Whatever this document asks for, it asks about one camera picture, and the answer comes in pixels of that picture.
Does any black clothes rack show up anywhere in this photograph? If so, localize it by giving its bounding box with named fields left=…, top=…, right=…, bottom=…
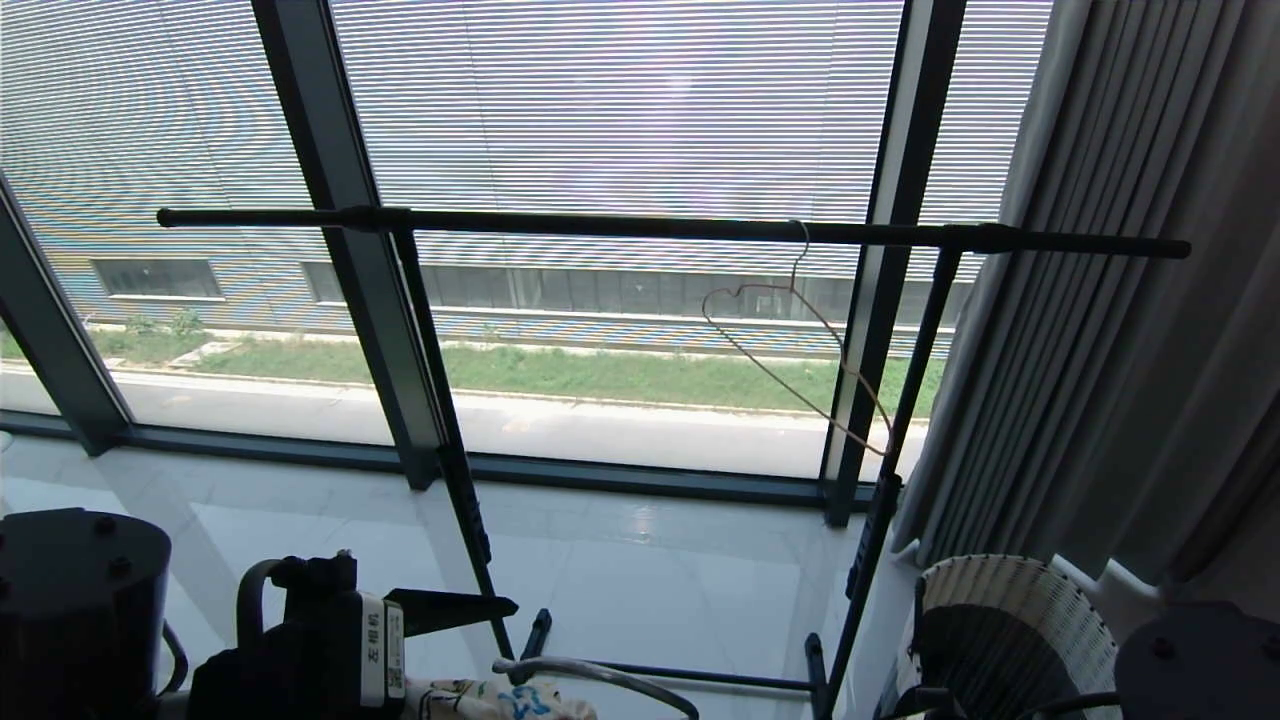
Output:
left=157, top=207, right=1193, bottom=720

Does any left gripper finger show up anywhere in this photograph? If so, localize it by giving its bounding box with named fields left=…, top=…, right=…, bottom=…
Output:
left=385, top=588, right=519, bottom=638

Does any brown curtain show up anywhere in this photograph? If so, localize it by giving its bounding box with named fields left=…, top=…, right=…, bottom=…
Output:
left=890, top=0, right=1280, bottom=611

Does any white laundry basket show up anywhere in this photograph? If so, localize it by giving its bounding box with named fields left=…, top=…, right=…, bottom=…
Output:
left=880, top=555, right=1121, bottom=720

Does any black cable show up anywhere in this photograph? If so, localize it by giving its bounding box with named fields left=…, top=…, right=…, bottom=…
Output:
left=160, top=620, right=193, bottom=696

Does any cream printed garment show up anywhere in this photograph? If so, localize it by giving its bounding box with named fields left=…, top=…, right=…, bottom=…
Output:
left=405, top=677, right=599, bottom=720

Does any window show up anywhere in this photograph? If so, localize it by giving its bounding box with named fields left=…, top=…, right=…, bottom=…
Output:
left=0, top=0, right=1056, bottom=528

